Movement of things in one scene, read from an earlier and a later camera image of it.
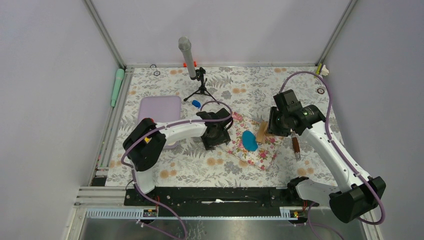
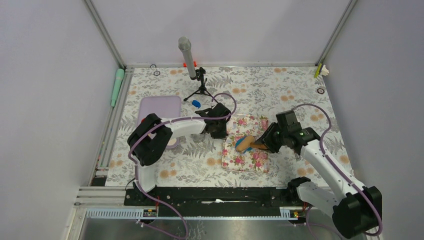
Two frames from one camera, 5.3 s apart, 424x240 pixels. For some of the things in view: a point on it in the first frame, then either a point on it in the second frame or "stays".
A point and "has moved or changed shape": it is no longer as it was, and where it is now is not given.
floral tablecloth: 250,91 stays
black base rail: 215,202 stays
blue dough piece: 196,103 stays
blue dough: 249,141 → 239,141
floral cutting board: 239,126 has moved or changed shape
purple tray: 161,109 stays
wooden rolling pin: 262,131 → 248,142
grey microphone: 184,44 stays
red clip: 185,65 stays
